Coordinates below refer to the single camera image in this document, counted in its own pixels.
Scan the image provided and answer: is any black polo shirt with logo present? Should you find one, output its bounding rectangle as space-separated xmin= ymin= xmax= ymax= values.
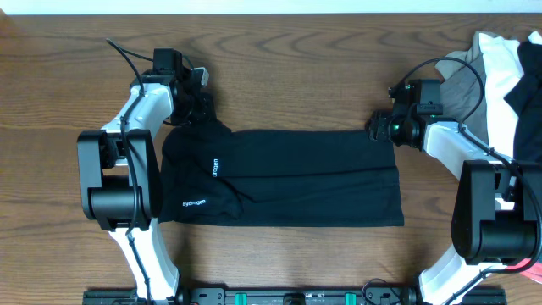
xmin=159 ymin=121 xmax=404 ymax=227

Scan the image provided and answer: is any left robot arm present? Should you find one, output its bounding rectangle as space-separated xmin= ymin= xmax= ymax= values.
xmin=77 ymin=68 xmax=208 ymax=304

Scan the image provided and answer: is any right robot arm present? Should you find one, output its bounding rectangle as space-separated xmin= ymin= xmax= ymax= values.
xmin=362 ymin=80 xmax=541 ymax=304

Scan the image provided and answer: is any white garment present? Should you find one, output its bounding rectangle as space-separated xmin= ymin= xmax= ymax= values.
xmin=477 ymin=32 xmax=527 ymax=158

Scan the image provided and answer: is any red and grey garment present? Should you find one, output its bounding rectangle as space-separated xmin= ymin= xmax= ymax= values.
xmin=507 ymin=258 xmax=542 ymax=284

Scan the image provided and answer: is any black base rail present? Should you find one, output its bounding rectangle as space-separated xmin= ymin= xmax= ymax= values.
xmin=82 ymin=286 xmax=508 ymax=305

